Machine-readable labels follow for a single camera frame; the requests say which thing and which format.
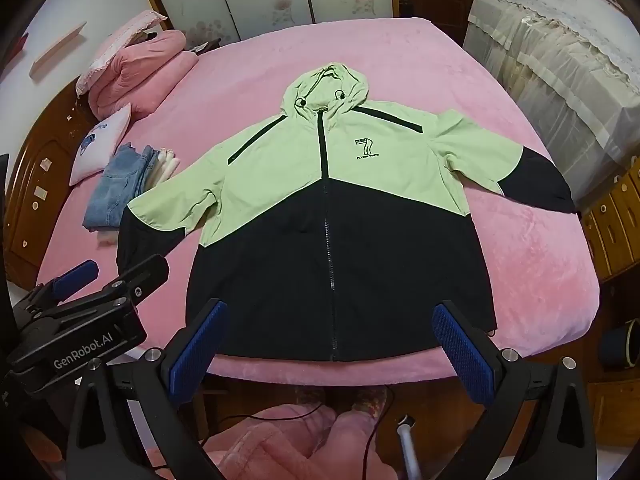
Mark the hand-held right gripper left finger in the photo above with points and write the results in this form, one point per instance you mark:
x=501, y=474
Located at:
x=197, y=350

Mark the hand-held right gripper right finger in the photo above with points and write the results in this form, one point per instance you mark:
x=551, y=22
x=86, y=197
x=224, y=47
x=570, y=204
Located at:
x=460, y=350

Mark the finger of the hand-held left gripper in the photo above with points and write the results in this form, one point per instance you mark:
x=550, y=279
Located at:
x=75, y=275
x=142, y=272

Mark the green and black hooded jacket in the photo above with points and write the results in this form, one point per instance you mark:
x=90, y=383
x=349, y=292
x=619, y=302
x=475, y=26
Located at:
x=280, y=185

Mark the folded cream clothes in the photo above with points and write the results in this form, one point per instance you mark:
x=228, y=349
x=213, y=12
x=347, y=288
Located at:
x=162, y=165

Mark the wooden headboard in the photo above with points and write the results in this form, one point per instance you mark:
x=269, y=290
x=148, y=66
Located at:
x=40, y=220

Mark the folded blue jeans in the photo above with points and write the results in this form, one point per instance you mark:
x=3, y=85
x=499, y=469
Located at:
x=112, y=190

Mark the white pole with black tip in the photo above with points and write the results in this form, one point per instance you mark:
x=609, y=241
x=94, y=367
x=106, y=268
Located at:
x=407, y=450

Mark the person's pink fleece trousers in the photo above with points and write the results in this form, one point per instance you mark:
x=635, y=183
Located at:
x=280, y=445

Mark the white cushion with blue print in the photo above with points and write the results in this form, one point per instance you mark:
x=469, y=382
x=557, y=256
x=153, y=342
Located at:
x=102, y=140

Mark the dark round container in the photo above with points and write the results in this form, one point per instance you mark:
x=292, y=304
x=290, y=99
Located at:
x=617, y=345

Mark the folded pink quilt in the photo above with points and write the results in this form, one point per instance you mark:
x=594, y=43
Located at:
x=145, y=75

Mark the wooden drawer cabinet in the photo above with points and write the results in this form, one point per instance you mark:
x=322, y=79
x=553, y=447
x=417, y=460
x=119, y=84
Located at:
x=615, y=225

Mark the white and blue booklet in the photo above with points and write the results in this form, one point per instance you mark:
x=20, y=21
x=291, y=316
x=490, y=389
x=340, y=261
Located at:
x=202, y=46

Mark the pink lace-trimmed pillow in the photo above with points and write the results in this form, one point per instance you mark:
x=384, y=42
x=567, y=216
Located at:
x=120, y=35

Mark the pink bed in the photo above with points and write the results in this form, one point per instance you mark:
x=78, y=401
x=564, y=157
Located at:
x=425, y=70

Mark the lace cloth covered furniture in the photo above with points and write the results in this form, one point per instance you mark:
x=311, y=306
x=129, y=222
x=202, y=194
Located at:
x=560, y=70

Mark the wooden wall shelf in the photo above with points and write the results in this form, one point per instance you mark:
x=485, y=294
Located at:
x=55, y=52

